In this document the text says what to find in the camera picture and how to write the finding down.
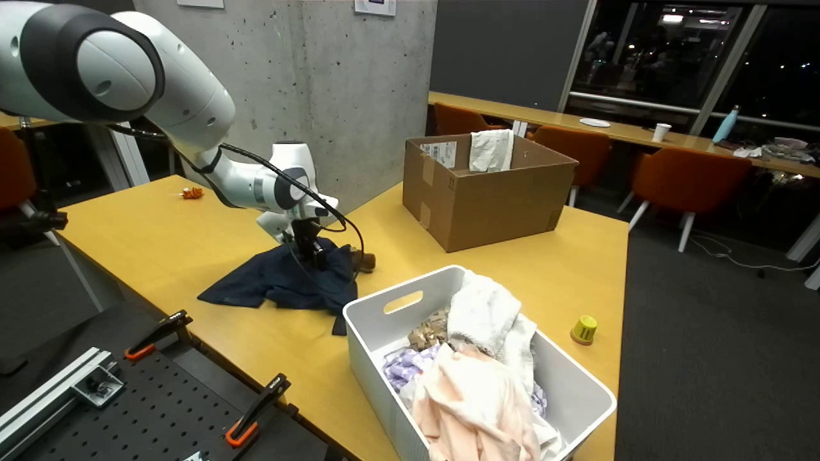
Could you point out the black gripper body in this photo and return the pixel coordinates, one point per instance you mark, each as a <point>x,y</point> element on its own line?
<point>305,236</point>

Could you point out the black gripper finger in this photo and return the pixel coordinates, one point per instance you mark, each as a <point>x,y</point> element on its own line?
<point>301,260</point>
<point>316,261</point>

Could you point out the dark blue shirt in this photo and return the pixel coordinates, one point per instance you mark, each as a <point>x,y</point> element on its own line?
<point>274,277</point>

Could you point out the brown toy moose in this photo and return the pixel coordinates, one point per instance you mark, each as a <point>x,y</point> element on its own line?
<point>361,261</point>

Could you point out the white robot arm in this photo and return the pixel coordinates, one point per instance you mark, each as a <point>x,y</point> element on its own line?
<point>77,64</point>

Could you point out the small orange toy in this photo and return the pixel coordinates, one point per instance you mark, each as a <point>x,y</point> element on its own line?
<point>191,193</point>

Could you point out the small beige item in basket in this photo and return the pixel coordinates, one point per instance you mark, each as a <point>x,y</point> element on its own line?
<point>428,332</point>

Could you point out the white cloth in basket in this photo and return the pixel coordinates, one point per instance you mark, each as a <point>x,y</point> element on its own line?
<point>487,316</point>

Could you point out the pink cloth in basket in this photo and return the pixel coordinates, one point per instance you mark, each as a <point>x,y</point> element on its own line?
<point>471,408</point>

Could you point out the white plastic basket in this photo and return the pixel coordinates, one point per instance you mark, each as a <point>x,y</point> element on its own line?
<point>378,327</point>

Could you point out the purple patterned cloth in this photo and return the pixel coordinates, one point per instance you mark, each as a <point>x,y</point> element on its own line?
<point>405,366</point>

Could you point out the left black orange clamp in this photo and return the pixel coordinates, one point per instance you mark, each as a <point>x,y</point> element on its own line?
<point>178,321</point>

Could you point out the black orange clamp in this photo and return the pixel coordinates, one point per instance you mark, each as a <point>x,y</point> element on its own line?
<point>246,425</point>
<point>178,321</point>

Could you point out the brown cardboard box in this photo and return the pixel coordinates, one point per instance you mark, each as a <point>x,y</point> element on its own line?
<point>467,209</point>

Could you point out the right black orange clamp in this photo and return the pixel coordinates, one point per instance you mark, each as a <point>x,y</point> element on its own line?
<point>246,425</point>

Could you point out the white paper in box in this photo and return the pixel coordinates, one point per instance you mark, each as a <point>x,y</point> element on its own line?
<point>489,151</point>

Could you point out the small yellow cup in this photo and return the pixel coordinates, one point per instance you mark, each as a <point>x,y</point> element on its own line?
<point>584,332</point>

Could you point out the orange chair far left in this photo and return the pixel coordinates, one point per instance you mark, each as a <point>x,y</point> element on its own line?
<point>16,175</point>

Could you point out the orange chair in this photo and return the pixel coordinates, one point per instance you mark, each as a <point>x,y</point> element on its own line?
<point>685,182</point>
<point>589,151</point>
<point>16,175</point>

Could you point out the orange chair middle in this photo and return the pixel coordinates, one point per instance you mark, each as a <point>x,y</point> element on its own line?
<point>589,151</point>

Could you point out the long wooden desk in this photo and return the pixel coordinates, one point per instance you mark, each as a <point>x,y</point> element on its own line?
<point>615,131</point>

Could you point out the white paper cup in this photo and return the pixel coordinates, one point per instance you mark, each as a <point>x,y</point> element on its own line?
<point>660,131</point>

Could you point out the orange chair right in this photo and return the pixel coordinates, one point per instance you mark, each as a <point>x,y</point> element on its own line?
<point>685,182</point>

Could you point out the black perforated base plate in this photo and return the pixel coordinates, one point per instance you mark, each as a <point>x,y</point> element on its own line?
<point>150,411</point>

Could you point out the aluminium rail with bracket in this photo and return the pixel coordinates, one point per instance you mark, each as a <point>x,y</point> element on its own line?
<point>59,393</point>

